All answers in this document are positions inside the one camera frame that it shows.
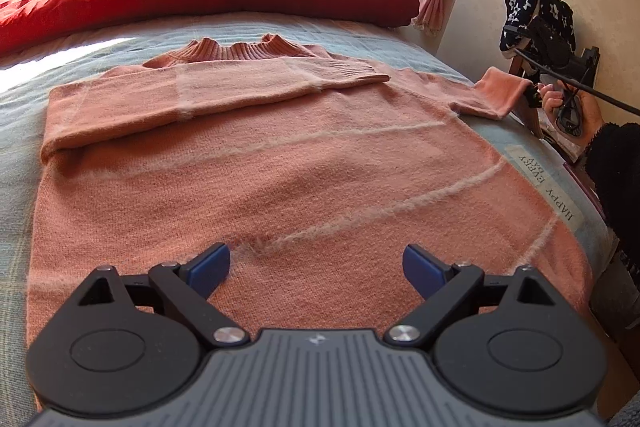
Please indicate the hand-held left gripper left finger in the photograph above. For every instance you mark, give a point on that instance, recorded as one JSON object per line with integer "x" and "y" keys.
{"x": 210, "y": 264}

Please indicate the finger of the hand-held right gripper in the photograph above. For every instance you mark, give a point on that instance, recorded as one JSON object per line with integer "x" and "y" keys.
{"x": 532, "y": 97}

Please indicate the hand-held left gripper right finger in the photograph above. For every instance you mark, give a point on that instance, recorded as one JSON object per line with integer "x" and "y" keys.
{"x": 422, "y": 269}

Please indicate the pink knit sweater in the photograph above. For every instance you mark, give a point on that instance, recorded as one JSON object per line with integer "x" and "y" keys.
{"x": 300, "y": 157}

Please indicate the person's right forearm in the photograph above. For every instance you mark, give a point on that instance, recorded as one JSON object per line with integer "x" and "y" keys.
{"x": 617, "y": 177}

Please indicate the person's right hand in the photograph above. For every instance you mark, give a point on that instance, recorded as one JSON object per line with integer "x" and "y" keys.
{"x": 592, "y": 117}

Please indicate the wooden chair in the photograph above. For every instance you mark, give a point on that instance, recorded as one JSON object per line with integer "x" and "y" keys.
{"x": 535, "y": 124}

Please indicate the black cloth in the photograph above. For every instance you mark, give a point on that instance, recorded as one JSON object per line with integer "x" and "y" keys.
{"x": 552, "y": 42}

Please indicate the star print dark garment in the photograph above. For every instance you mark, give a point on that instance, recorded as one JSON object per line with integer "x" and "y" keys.
{"x": 520, "y": 7}

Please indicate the blue checked bed sheet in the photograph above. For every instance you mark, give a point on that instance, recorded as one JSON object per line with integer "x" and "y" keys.
{"x": 20, "y": 132}

